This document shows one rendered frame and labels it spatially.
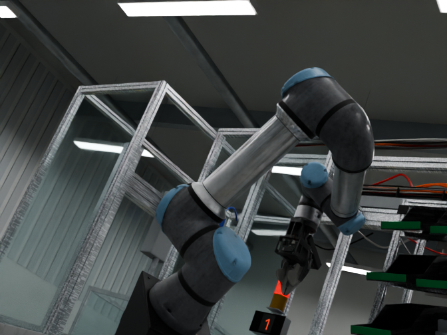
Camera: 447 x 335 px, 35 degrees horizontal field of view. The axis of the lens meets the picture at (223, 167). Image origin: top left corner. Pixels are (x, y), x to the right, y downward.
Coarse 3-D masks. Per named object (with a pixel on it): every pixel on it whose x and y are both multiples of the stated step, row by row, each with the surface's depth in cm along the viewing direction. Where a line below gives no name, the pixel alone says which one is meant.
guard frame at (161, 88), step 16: (160, 80) 280; (80, 96) 310; (160, 96) 277; (176, 96) 284; (144, 112) 275; (192, 112) 292; (64, 128) 303; (144, 128) 271; (208, 128) 300; (144, 144) 340; (48, 160) 297; (128, 160) 265; (160, 160) 350; (32, 192) 292; (112, 192) 260; (112, 208) 260; (96, 224) 255; (96, 240) 254; (80, 256) 251; (80, 272) 249; (64, 288) 247; (64, 304) 244
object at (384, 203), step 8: (360, 200) 350; (368, 200) 347; (376, 200) 344; (384, 200) 342; (392, 200) 339; (400, 200) 337; (432, 200) 327; (376, 208) 343; (384, 208) 340; (392, 208) 337
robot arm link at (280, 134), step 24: (312, 72) 160; (288, 96) 161; (312, 96) 157; (336, 96) 156; (288, 120) 159; (312, 120) 158; (264, 144) 161; (288, 144) 161; (240, 168) 162; (264, 168) 163; (168, 192) 167; (192, 192) 164; (216, 192) 163; (240, 192) 164; (168, 216) 165; (192, 216) 162; (216, 216) 163
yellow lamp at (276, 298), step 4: (276, 296) 233; (280, 296) 233; (284, 296) 233; (272, 300) 234; (276, 300) 233; (280, 300) 233; (284, 300) 233; (272, 304) 233; (276, 304) 232; (280, 304) 232; (284, 304) 233; (280, 308) 232; (284, 308) 233
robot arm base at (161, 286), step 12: (180, 276) 162; (156, 288) 164; (168, 288) 162; (180, 288) 160; (156, 300) 161; (168, 300) 160; (180, 300) 160; (192, 300) 160; (204, 300) 160; (156, 312) 161; (168, 312) 160; (180, 312) 160; (192, 312) 160; (204, 312) 162; (168, 324) 160; (180, 324) 160; (192, 324) 161
